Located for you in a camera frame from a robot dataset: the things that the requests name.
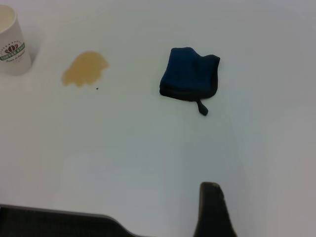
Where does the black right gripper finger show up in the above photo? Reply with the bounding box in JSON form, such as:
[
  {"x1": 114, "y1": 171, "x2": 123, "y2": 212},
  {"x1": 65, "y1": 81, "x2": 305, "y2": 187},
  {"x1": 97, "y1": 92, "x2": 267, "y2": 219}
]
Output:
[{"x1": 193, "y1": 182, "x2": 237, "y2": 237}]

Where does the white paper coffee cup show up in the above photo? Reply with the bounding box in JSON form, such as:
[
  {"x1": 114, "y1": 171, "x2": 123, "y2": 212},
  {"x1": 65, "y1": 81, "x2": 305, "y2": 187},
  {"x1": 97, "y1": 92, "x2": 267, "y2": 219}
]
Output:
[{"x1": 0, "y1": 4, "x2": 33, "y2": 77}]

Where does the blue cloth with black trim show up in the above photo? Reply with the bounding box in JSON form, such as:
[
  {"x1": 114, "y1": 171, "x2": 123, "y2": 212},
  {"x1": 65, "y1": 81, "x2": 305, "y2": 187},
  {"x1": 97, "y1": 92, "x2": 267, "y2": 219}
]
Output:
[{"x1": 158, "y1": 46, "x2": 221, "y2": 117}]

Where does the tan coffee spill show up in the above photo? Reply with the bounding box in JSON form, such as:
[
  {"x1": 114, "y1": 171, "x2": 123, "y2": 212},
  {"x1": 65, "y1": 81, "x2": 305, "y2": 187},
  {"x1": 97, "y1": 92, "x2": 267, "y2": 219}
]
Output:
[{"x1": 61, "y1": 50, "x2": 110, "y2": 88}]

